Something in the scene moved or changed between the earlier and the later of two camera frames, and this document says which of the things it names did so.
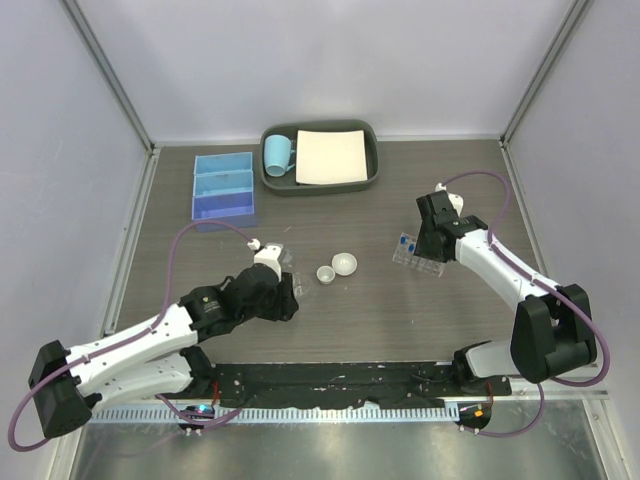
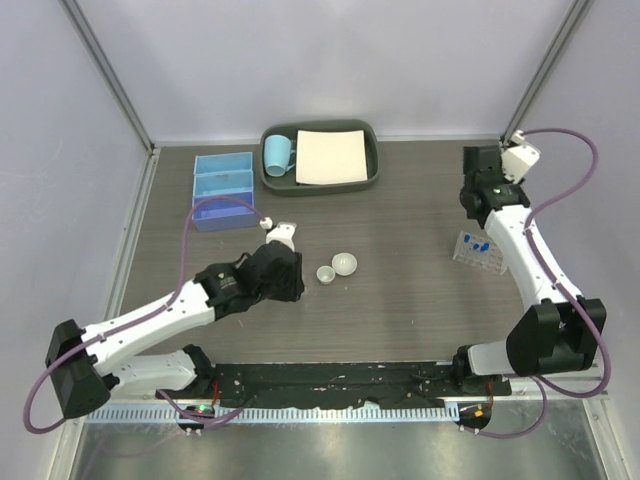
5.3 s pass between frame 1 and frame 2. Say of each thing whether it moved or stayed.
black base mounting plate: stayed
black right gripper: moved
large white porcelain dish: stayed
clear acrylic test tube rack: moved
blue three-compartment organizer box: stayed
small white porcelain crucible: stayed
